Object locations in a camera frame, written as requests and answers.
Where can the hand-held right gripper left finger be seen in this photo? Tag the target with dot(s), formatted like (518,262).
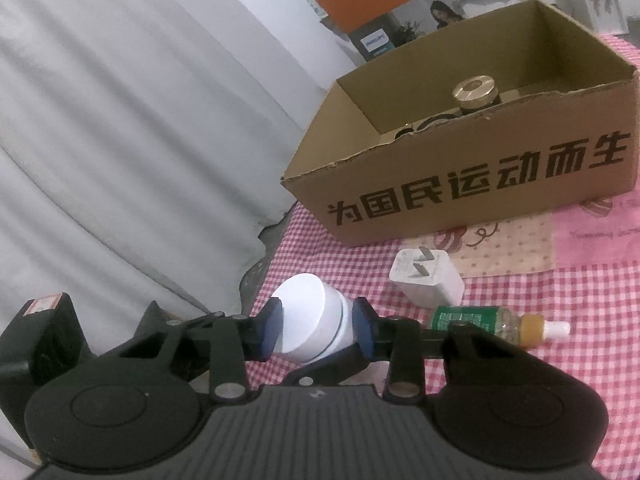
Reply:
(273,327)

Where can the white supplement bottle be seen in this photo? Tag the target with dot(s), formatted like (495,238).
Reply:
(312,315)

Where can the white water dispenser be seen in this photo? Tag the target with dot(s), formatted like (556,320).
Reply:
(600,0)

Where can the white curtain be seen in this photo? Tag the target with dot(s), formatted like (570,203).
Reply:
(125,135)

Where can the white charger plug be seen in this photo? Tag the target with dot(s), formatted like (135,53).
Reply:
(435,280)

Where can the gold lid cosmetic jar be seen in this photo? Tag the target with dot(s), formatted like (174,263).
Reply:
(475,92)

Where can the brown cardboard box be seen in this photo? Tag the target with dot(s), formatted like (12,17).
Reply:
(450,180)

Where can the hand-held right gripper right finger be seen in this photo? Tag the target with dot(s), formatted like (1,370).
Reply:
(362,327)

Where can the red checked tablecloth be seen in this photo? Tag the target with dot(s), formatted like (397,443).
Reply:
(525,320)

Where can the black tape roll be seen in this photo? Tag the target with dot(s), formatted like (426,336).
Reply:
(432,119)

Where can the green dropper bottle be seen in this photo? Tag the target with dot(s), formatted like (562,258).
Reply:
(470,321)

